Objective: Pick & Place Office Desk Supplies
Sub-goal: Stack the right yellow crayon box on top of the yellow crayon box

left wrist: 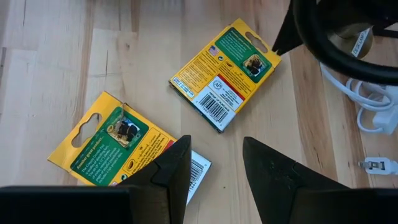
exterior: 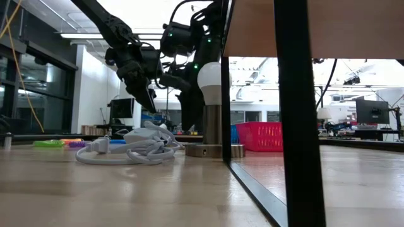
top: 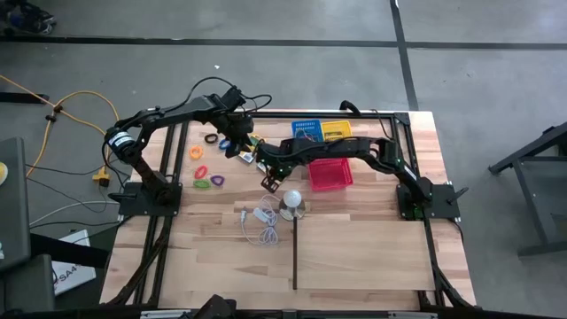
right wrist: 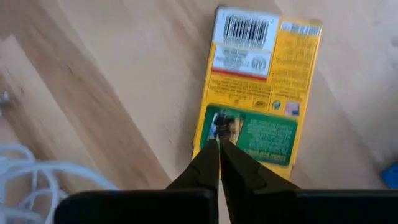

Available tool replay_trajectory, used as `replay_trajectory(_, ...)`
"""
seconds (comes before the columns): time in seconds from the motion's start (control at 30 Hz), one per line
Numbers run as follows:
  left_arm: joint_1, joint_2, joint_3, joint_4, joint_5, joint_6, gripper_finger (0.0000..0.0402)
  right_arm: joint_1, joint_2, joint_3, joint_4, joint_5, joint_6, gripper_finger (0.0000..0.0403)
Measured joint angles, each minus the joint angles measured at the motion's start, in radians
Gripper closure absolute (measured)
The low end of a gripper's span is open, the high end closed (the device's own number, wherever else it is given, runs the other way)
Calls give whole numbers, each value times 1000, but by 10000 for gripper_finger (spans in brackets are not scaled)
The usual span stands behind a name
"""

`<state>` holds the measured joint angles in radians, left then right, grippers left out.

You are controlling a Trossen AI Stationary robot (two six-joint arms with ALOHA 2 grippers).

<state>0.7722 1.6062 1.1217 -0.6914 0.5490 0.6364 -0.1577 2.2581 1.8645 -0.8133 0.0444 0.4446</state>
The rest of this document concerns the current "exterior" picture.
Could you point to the white lamp shade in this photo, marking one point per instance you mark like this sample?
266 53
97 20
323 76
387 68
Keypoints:
324 113

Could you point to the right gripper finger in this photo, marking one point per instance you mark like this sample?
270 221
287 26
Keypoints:
192 116

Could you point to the small grey post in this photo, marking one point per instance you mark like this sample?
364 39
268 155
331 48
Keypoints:
8 142

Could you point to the blue plastic basket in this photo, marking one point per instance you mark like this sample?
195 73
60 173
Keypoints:
234 135

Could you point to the black ceiling camera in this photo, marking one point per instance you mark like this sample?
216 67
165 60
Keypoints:
352 80

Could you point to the black computer monitor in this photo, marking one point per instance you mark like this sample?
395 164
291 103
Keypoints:
121 108
372 112

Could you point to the black metal table frame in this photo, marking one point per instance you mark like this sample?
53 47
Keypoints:
44 137

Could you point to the raised wooden shelf board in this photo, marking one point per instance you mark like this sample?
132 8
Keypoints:
347 28

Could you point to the black shelf support frame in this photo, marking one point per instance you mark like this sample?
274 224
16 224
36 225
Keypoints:
298 126

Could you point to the ceiling strip light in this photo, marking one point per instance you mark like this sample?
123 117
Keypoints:
82 36

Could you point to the red plastic basket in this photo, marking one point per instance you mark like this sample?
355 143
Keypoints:
259 137

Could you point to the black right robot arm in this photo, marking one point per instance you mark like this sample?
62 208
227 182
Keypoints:
206 47

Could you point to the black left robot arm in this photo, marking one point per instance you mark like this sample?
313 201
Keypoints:
107 22

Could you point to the brass lamp with white bulb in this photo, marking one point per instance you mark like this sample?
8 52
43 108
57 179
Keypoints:
211 82

